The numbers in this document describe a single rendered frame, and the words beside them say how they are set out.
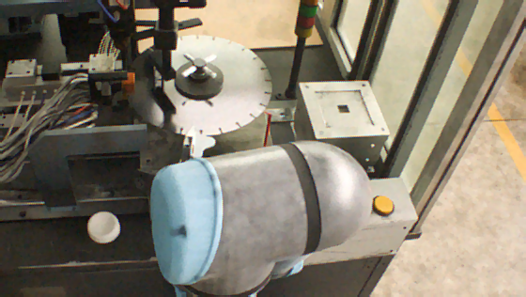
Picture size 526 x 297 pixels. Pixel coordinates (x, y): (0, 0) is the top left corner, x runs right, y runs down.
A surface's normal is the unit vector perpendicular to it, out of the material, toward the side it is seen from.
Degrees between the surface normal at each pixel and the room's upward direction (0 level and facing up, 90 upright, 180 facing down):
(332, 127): 0
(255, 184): 8
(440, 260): 0
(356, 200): 55
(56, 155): 90
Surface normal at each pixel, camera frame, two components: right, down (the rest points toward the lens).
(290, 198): 0.25, -0.18
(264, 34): 0.11, -0.65
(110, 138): 0.17, 0.76
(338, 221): 0.50, 0.30
